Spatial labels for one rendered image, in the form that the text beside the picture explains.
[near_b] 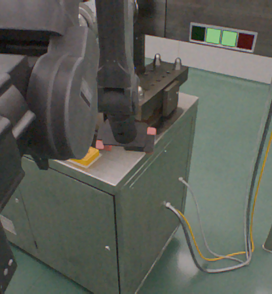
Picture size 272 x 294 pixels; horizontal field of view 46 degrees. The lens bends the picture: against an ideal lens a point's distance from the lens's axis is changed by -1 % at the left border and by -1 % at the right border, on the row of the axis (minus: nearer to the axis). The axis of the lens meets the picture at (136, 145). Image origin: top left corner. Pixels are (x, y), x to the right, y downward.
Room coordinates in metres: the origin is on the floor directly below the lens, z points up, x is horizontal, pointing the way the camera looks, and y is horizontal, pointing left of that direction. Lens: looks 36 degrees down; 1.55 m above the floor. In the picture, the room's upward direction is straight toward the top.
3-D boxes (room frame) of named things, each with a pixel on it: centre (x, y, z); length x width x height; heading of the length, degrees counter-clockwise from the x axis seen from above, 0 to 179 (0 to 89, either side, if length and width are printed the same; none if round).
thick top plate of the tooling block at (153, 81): (1.16, -0.05, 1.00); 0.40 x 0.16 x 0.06; 149
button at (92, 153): (0.83, 0.17, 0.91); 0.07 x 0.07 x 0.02; 59
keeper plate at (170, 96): (1.12, -0.14, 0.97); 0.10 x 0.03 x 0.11; 149
